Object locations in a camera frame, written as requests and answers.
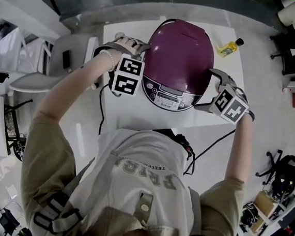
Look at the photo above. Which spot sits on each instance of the person's white printed t-shirt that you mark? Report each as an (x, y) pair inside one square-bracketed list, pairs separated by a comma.
[(130, 191)]

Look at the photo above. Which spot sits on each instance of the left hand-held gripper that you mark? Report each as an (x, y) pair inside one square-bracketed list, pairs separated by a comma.
[(127, 84)]

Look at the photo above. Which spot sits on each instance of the purple rice cooker lid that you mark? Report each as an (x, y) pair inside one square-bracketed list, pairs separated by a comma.
[(179, 55)]

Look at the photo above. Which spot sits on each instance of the person's beige overshirt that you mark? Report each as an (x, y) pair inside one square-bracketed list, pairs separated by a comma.
[(42, 156)]

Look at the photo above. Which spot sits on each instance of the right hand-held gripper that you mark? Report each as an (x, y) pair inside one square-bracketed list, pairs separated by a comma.
[(234, 110)]

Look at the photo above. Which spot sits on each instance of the black metal lattice chair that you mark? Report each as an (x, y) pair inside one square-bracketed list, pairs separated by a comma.
[(10, 127)]

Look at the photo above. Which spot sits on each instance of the white waste bin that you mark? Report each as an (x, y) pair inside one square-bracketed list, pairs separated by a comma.
[(293, 13)]

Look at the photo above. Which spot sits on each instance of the white metal shelf rack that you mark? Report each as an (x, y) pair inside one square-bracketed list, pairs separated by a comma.
[(14, 50)]

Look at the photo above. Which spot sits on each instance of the black smartphone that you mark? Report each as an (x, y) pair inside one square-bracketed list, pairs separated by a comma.
[(66, 59)]

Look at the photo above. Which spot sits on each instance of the grey round table grommet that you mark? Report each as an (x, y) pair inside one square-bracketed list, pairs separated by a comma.
[(119, 35)]

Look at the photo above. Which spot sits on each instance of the person's left hand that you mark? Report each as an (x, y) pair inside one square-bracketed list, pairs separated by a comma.
[(128, 47)]

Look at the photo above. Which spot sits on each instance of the white square table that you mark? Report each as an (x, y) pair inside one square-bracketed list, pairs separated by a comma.
[(227, 65)]

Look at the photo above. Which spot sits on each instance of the person's right forearm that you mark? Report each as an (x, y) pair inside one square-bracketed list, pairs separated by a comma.
[(240, 155)]

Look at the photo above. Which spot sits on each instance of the cardboard box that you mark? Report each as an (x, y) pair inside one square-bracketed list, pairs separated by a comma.
[(265, 204)]

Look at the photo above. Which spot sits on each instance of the yellow oil bottle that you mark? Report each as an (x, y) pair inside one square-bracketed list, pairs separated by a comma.
[(229, 47)]

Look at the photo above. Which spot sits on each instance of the white mesh office chair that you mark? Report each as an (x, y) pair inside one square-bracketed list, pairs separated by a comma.
[(70, 81)]

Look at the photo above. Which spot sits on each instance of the black green helmet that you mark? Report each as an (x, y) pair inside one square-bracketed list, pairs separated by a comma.
[(249, 214)]

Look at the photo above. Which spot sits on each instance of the person's left forearm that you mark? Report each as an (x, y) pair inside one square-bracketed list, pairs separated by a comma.
[(75, 87)]

